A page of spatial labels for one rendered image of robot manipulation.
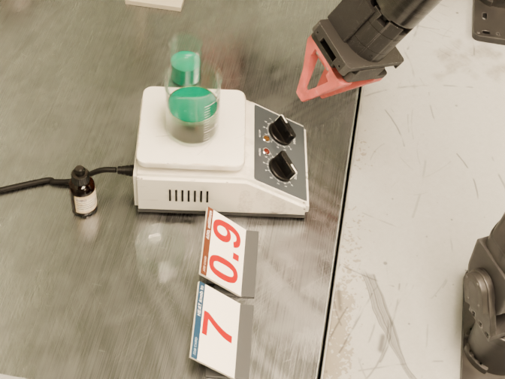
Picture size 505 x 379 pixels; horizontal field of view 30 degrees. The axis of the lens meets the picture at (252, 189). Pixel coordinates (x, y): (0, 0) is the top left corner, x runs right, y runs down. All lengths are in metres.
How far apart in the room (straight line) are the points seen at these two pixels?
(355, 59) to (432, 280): 0.26
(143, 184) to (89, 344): 0.19
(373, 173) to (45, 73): 0.44
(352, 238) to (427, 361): 0.17
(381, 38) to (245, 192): 0.23
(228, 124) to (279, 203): 0.11
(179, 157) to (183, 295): 0.15
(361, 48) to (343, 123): 0.22
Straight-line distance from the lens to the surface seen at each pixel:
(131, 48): 1.29
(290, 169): 1.07
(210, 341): 0.97
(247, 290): 1.03
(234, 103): 1.10
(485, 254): 0.93
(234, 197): 1.06
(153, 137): 1.06
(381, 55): 1.02
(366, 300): 1.05
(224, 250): 1.04
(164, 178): 1.05
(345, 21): 1.01
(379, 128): 1.21
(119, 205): 1.11
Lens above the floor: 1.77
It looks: 50 degrees down
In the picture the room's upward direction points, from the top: 5 degrees clockwise
